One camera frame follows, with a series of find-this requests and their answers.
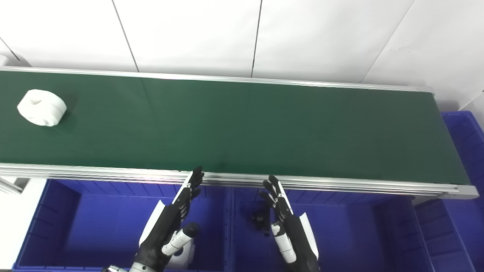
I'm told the thin aluminium conveyor side rail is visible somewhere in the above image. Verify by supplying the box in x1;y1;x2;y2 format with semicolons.
0;66;434;93

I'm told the wide aluminium conveyor side rail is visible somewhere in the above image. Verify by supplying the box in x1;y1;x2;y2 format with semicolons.
0;163;480;200

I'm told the blue plastic bin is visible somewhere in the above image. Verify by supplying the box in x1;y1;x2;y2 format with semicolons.
12;179;232;272
440;110;484;272
410;196;479;272
226;187;418;272

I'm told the white hexagonal plastic part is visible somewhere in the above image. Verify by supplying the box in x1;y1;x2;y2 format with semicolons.
168;239;196;270

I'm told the aluminium conveyor support bracket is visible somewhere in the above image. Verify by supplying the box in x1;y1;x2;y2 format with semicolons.
0;176;30;195

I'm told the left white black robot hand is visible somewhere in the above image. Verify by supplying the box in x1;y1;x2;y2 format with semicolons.
135;166;205;269

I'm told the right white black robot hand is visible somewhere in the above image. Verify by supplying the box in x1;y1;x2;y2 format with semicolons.
259;175;320;272

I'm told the white round plastic part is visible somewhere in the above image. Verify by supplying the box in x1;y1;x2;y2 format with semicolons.
17;89;67;127

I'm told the green conveyor belt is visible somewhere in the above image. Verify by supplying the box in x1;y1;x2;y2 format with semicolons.
0;71;471;186

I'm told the small black plastic part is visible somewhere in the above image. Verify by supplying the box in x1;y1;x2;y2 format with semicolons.
251;211;271;237

